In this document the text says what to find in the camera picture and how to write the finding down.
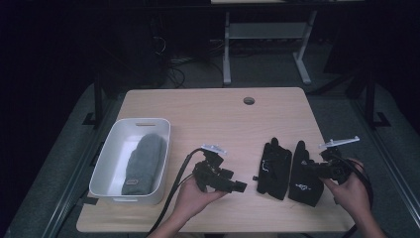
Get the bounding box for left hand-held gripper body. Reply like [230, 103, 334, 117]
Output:
[192, 143, 236, 194]

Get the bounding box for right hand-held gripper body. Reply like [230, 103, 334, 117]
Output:
[316, 135, 362, 185]

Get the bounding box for black glove with white print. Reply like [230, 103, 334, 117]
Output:
[287, 140, 325, 208]

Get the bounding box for grey mitten with label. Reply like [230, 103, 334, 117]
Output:
[121, 133, 168, 196]

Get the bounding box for white plastic bin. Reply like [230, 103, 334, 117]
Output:
[88, 117, 172, 205]

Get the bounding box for person's right hand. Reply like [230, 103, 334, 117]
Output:
[318, 158, 373, 222]

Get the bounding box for person's left hand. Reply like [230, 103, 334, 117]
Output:
[171, 177, 230, 223]

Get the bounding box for black glove with metal clip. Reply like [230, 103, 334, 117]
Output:
[253, 137, 293, 201]

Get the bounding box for dark computer tower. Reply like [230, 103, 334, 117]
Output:
[107, 18, 172, 89]

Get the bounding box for aluminium floor rail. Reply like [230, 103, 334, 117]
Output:
[350, 98, 420, 229]
[41, 97, 120, 238]

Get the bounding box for black stand post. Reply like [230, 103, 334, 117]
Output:
[81, 70, 104, 130]
[363, 70, 392, 131]

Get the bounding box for tangle of floor cables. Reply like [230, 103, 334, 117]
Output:
[166, 38, 226, 89]

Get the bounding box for white metal desk frame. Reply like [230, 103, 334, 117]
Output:
[222, 9, 319, 86]

